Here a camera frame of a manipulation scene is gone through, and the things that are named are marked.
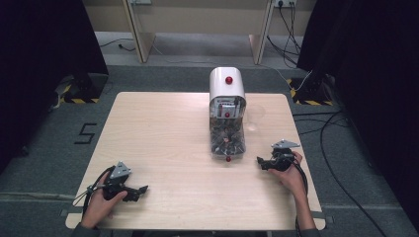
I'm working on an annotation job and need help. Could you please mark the black cables from outlet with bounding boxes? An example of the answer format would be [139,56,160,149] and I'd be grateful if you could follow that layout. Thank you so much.
[266,1,302,69]

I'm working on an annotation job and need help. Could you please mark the white dispenser with red knobs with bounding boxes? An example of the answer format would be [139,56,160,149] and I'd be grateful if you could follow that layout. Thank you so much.
[209,66,248,163]

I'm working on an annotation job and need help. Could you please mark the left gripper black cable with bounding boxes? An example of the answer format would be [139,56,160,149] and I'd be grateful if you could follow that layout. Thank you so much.
[72,165,116,216]

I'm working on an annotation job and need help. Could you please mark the black floor cable with plug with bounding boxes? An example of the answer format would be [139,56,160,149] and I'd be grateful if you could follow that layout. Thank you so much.
[99,37,137,53]

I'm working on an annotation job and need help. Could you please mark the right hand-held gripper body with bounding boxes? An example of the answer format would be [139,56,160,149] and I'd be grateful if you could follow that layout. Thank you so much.
[270,139,301,172]

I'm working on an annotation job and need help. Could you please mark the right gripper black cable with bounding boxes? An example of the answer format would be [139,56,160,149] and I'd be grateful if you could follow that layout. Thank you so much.
[289,160,309,237]

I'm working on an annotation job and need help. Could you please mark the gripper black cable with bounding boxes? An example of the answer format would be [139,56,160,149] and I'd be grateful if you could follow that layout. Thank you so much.
[289,160,309,237]
[72,165,116,216]

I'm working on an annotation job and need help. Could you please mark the person's right hand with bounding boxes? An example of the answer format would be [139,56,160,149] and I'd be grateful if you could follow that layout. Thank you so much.
[268,150,307,198]

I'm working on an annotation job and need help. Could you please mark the stand base with hazard tape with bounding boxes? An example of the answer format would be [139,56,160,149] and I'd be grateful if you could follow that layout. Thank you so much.
[58,72,110,105]
[286,76,335,107]

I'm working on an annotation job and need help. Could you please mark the clear plastic cup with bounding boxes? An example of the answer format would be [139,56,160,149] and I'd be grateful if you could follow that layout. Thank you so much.
[244,104,267,133]

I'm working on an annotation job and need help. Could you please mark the black floor cables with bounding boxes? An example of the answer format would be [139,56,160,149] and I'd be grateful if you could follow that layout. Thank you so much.
[292,110,389,237]

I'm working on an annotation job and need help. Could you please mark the black curtain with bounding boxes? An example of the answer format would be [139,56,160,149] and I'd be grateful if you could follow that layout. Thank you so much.
[0,0,110,174]
[295,0,419,233]

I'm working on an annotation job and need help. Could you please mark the person's left hand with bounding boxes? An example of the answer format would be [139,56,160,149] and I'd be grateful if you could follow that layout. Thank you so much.
[80,171,129,230]

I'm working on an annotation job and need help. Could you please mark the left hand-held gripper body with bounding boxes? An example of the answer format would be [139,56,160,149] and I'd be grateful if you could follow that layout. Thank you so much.
[102,160,133,201]

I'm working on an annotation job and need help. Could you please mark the light wooden furniture leg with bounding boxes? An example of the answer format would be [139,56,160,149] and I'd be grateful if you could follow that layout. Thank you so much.
[122,0,157,64]
[248,0,276,65]

